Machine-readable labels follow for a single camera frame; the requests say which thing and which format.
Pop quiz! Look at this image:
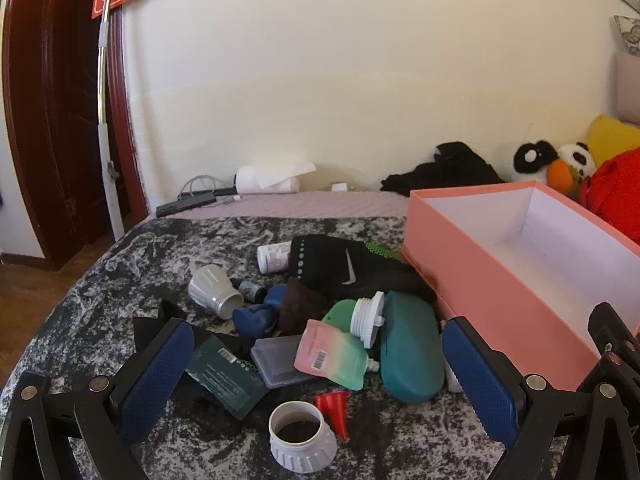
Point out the floral pillow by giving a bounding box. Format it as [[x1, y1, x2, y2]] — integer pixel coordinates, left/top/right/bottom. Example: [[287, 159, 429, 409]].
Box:
[[613, 15, 640, 56]]

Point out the translucent grey plastic case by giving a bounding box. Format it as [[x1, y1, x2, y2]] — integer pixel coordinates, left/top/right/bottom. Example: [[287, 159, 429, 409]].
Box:
[[251, 335, 322, 390]]

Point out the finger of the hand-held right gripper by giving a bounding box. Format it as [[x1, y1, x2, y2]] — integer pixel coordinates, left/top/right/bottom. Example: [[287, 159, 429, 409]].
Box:
[[577, 302, 640, 401]]

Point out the brown cloth pouch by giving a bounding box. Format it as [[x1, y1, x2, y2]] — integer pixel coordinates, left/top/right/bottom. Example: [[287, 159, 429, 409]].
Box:
[[277, 278, 329, 337]]

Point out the black power strip with cables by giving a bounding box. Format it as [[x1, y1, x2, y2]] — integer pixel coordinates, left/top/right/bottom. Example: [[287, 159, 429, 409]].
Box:
[[156, 175, 237, 218]]

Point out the pink cardboard box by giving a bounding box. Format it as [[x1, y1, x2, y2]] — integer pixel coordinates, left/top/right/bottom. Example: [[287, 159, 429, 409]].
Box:
[[401, 181, 640, 392]]

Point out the mauve quilted bed sheet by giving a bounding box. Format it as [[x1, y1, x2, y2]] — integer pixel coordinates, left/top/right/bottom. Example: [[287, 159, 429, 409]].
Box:
[[149, 191, 412, 221]]

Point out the black clothing heap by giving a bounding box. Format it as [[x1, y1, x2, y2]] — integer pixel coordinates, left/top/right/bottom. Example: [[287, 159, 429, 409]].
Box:
[[380, 142, 507, 197]]

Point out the black white plush toy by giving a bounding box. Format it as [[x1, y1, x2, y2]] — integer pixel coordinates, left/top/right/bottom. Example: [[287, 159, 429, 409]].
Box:
[[512, 141, 559, 184]]

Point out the white threaded cap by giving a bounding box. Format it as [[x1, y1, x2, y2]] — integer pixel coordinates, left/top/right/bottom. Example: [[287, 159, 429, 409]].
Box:
[[349, 291, 387, 350]]

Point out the yellow pillow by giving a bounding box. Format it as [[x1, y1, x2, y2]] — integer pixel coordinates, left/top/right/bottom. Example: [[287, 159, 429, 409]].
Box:
[[587, 114, 640, 167]]

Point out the mint green pouch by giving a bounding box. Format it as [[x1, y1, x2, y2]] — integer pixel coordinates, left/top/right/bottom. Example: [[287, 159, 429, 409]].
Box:
[[322, 299, 362, 332]]

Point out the white bottle pink label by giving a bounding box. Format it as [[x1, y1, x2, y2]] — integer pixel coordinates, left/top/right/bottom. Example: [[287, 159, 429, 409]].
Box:
[[257, 241, 294, 275]]

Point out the white ribbed ring cap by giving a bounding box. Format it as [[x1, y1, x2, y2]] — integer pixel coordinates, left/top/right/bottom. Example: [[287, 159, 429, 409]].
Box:
[[268, 400, 339, 475]]

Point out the grey marbled printed blanket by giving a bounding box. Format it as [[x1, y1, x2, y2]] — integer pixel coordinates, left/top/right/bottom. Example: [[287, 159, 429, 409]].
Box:
[[0, 215, 591, 480]]

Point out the red plastic cone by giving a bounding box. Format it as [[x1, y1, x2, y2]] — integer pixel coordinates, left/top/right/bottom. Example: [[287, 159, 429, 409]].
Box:
[[313, 390, 351, 442]]

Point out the grey white plastic cup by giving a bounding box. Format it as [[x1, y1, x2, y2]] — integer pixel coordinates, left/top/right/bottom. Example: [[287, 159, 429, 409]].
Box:
[[188, 264, 245, 320]]

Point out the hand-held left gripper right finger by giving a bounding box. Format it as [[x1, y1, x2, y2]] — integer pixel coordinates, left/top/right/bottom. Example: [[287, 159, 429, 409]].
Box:
[[442, 316, 640, 480]]

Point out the white tissue roll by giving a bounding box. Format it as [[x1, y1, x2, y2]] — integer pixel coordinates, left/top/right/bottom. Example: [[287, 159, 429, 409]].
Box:
[[235, 162, 317, 195]]

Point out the panda plush with orange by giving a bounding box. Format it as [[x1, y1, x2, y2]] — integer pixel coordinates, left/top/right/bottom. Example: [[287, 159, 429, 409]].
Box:
[[546, 142, 599, 196]]

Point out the pink green spout pouch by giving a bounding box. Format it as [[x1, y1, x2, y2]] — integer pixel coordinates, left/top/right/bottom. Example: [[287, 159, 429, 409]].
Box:
[[293, 319, 381, 392]]

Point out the dark green packet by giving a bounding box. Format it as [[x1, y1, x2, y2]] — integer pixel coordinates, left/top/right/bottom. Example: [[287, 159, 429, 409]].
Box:
[[184, 335, 269, 421]]

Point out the white metal pole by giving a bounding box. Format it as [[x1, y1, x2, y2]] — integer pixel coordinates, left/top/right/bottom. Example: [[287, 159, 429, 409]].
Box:
[[96, 0, 126, 242]]

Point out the blue toy figure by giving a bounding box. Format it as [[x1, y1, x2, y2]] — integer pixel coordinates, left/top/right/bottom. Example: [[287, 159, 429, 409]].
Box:
[[232, 283, 289, 339]]

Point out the dark wooden door frame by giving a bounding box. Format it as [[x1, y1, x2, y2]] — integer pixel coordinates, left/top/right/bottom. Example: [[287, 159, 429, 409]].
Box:
[[2, 0, 149, 272]]

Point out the teal glasses case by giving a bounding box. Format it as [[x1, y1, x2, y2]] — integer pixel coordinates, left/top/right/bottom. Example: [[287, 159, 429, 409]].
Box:
[[379, 291, 446, 405]]

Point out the red backpack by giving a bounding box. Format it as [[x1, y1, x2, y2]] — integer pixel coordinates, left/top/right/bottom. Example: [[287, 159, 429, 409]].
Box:
[[579, 148, 640, 242]]

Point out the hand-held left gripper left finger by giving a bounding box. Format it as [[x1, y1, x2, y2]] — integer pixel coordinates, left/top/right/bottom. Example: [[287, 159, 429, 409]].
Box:
[[0, 319, 195, 480]]

